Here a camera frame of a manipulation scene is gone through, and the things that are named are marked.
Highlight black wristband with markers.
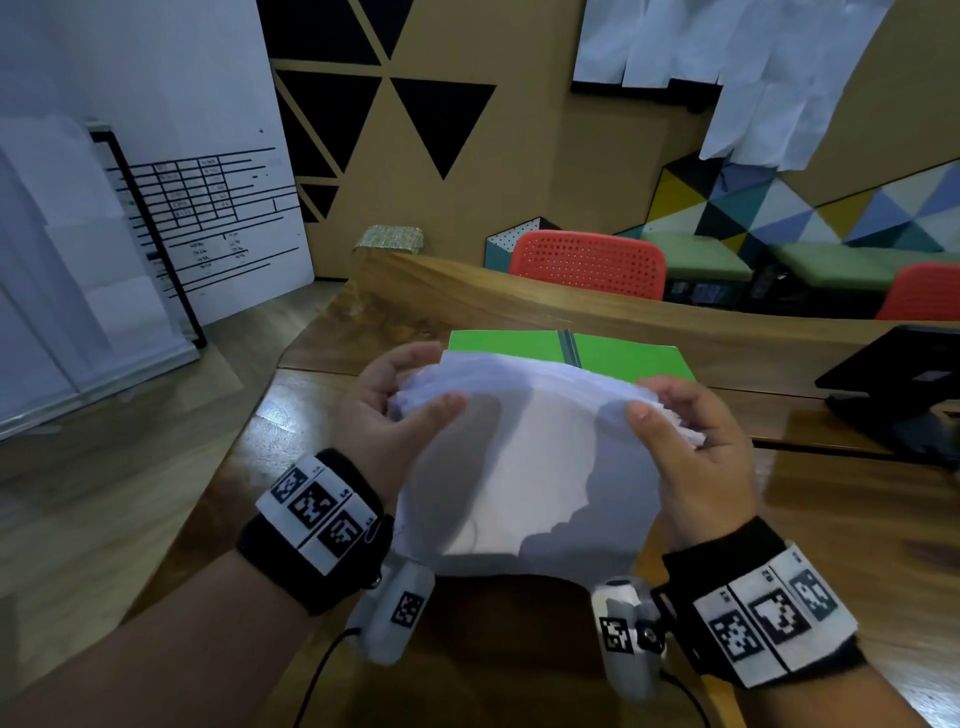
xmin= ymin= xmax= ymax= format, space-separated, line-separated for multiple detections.
xmin=237 ymin=447 xmax=396 ymax=618
xmin=658 ymin=516 xmax=869 ymax=689

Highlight person's left hand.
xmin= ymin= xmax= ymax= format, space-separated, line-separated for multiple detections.
xmin=330 ymin=341 xmax=467 ymax=505

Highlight person's right hand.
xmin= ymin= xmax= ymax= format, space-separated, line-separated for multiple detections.
xmin=625 ymin=374 xmax=759 ymax=555

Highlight whiteboard with drawn table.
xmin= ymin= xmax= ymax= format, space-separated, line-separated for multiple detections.
xmin=0 ymin=0 xmax=317 ymax=440

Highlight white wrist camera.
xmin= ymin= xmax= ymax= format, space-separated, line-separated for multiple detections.
xmin=347 ymin=558 xmax=437 ymax=668
xmin=590 ymin=575 xmax=670 ymax=702

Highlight white dotted hexagon box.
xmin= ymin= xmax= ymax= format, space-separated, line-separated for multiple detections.
xmin=483 ymin=216 xmax=563 ymax=273

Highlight black tablet on stand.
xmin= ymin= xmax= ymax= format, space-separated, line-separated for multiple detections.
xmin=814 ymin=323 xmax=960 ymax=472

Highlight person's right forearm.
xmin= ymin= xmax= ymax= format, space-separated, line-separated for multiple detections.
xmin=729 ymin=662 xmax=935 ymax=728

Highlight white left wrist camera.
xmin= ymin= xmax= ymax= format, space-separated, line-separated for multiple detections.
xmin=347 ymin=558 xmax=437 ymax=668

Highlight hanging white paper sheets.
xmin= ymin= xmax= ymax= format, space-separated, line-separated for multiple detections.
xmin=571 ymin=0 xmax=896 ymax=174

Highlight colourful triangle pattern backrest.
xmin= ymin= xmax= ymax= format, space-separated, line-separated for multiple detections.
xmin=613 ymin=152 xmax=960 ymax=256

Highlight green folder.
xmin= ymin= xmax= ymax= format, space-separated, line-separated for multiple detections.
xmin=447 ymin=329 xmax=696 ymax=384

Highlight green bench cushion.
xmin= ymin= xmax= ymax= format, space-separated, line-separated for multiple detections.
xmin=639 ymin=230 xmax=755 ymax=284
xmin=767 ymin=242 xmax=960 ymax=292

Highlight black left wristband with markers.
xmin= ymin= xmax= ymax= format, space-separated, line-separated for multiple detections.
xmin=237 ymin=447 xmax=396 ymax=618

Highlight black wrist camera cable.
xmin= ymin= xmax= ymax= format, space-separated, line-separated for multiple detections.
xmin=658 ymin=669 xmax=712 ymax=728
xmin=291 ymin=627 xmax=363 ymax=728

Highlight black right wristband with markers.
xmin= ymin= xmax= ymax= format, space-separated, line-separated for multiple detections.
xmin=658 ymin=516 xmax=869 ymax=689

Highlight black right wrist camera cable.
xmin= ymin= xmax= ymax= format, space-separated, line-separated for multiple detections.
xmin=658 ymin=669 xmax=712 ymax=728

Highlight red perforated plastic chair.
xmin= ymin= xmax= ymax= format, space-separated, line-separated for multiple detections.
xmin=507 ymin=230 xmax=669 ymax=303
xmin=874 ymin=261 xmax=960 ymax=323

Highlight person's left forearm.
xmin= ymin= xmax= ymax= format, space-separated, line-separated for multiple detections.
xmin=0 ymin=549 xmax=320 ymax=728

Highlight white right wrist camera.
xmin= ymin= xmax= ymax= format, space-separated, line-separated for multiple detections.
xmin=590 ymin=575 xmax=670 ymax=702

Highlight small patterned stool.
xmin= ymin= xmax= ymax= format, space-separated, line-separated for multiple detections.
xmin=353 ymin=224 xmax=426 ymax=255

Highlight stack of white paper sheets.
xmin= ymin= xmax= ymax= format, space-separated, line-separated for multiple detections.
xmin=387 ymin=348 xmax=711 ymax=588

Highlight black left wrist camera cable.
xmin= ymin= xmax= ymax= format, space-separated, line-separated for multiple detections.
xmin=291 ymin=627 xmax=363 ymax=728

